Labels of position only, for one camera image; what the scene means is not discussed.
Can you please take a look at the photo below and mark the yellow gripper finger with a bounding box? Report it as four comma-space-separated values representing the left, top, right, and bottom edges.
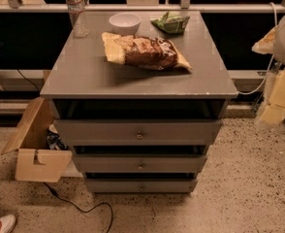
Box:
252, 27, 277, 54
258, 69, 285, 125

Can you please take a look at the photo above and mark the grey bottom drawer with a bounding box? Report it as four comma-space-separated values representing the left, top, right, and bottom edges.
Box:
85, 179, 198, 193

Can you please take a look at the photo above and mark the grey drawer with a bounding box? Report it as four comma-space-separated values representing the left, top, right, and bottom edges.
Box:
73, 154, 206, 173
54, 119, 222, 146
85, 179, 198, 193

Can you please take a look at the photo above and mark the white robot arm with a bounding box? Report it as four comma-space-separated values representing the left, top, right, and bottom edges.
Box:
252, 16, 285, 125

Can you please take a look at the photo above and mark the grey drawer cabinet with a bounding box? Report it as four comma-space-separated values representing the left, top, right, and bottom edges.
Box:
41, 12, 238, 181

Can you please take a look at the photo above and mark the grey top drawer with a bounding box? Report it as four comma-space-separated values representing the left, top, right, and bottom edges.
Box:
54, 119, 222, 146

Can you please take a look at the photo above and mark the grey middle drawer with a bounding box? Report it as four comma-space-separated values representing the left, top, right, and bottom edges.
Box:
73, 154, 206, 173

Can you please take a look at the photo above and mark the green snack bag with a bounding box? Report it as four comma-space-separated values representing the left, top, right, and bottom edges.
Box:
150, 12, 190, 34

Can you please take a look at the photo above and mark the brown yellow chip bag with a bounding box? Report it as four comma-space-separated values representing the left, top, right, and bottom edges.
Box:
102, 32, 192, 71

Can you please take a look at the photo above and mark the white bowl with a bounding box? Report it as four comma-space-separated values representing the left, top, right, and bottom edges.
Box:
109, 13, 141, 35

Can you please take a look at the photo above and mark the clear plastic water bottle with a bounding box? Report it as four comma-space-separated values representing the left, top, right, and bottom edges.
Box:
66, 0, 88, 38

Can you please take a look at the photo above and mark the dark item in box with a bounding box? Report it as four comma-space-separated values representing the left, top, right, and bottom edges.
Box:
46, 130, 68, 150

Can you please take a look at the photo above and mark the cardboard box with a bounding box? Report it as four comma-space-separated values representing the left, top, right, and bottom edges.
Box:
2, 97, 72, 183

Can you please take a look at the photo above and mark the white red sneaker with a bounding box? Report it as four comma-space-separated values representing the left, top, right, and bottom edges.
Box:
0, 215, 16, 233

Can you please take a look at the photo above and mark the white hanging cable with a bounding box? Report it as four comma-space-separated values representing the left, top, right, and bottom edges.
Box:
237, 2, 279, 96

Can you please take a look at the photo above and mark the black floor cable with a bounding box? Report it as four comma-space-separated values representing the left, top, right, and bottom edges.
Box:
43, 182, 114, 233

